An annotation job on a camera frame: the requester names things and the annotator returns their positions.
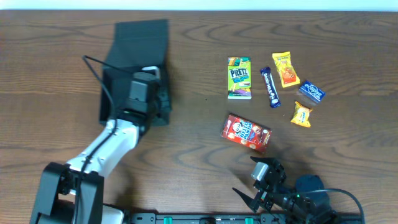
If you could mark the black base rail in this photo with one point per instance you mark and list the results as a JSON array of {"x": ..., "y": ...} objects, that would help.
[{"x": 242, "y": 218}]

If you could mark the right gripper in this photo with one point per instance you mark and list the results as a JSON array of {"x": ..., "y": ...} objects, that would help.
[{"x": 265, "y": 189}]

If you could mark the small yellow snack packet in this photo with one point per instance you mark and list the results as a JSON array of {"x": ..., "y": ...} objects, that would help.
[{"x": 301, "y": 115}]

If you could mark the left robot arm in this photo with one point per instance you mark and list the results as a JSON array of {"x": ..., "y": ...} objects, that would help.
[{"x": 73, "y": 192}]

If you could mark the blue Dairy Milk bar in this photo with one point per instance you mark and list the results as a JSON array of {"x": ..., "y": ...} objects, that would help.
[{"x": 270, "y": 87}]

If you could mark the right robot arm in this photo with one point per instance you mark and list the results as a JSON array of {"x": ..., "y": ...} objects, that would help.
[{"x": 304, "y": 203}]

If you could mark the blue Eclipse mint box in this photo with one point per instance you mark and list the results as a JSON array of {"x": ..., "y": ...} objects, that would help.
[{"x": 312, "y": 91}]

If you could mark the green Pretz snack box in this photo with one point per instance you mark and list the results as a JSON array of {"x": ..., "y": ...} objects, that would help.
[{"x": 239, "y": 78}]

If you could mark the yellow orange candy packet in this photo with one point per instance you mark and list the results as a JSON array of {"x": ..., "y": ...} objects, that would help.
[{"x": 285, "y": 69}]

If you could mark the red Hello Panda box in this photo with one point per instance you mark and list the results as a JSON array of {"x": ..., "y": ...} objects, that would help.
[{"x": 246, "y": 133}]

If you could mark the black container box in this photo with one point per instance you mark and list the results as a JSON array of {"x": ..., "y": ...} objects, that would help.
[{"x": 135, "y": 45}]

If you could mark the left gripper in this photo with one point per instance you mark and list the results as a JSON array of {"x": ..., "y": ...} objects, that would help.
[{"x": 157, "y": 101}]

